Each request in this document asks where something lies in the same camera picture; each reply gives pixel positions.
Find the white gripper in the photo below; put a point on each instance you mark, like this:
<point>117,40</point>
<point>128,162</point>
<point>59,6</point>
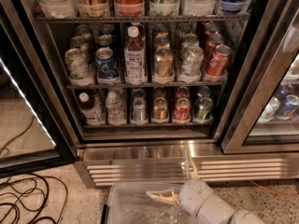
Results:
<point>193,194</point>

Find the red coke can front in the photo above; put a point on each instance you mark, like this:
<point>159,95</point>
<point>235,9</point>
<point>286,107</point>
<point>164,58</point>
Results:
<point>182,109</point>

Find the red coke can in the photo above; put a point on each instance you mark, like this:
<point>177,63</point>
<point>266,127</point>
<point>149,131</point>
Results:
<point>182,92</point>
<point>182,109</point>

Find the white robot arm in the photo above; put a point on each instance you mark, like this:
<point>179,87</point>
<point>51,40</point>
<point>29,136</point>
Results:
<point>241,216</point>

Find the gold can bottom shelf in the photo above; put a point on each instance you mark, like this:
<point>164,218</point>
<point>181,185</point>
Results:
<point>160,108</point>

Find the gold can shelf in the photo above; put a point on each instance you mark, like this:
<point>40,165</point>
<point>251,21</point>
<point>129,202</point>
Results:
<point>160,108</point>
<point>163,62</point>

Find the green can bottom shelf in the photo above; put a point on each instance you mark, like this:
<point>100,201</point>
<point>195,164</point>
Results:
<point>203,109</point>

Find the silver can bottom shelf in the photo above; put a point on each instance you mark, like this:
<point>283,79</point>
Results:
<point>139,108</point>

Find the red coke can behind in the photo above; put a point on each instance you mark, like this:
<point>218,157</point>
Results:
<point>182,92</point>

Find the clear water bottle bottom shelf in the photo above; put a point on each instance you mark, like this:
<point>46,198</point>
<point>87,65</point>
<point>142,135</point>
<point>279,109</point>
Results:
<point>115,110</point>

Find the closed right glass fridge door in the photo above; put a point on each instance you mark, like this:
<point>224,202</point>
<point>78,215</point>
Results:
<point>272,52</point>

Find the brown tea bottle bottom shelf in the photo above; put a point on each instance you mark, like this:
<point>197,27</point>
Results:
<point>91,109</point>

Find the brown tea bottle shelf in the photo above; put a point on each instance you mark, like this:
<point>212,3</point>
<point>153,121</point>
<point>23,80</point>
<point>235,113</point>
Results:
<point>91,109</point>
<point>134,53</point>

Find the white can right compartment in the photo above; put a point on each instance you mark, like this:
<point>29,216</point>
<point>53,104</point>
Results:
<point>269,110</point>

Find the white 7up can middle shelf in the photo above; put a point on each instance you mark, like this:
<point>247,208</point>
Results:
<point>192,61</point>

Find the red can middle shelf front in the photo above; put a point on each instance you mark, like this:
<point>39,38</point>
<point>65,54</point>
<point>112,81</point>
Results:
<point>220,58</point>

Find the blue pepsi can right compartment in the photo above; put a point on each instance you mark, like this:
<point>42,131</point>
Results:
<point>289,104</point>

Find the gold can middle shelf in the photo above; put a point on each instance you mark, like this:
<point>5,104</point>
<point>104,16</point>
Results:
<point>163,62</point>

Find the brown tea bottle middle shelf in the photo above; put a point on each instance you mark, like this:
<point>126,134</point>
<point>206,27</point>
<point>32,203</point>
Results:
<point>134,53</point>

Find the blue pepsi can middle shelf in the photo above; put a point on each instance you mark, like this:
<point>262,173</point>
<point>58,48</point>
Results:
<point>106,63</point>

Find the open glass fridge door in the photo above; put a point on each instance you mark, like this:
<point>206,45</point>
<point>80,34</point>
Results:
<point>30,137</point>

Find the white green can middle left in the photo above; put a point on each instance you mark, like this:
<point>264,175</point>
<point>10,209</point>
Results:
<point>80,72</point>

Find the tan coffee bottle top shelf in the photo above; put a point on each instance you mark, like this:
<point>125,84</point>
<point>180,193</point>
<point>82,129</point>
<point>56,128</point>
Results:
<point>93,8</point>

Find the clear plastic storage bin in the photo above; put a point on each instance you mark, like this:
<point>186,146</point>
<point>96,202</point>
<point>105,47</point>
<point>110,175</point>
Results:
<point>128,203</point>

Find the clear water bottle top right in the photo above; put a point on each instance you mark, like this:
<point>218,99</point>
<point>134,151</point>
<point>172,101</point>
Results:
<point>197,7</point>

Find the clear water bottle top left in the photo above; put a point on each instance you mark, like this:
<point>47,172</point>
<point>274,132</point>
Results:
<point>59,9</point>

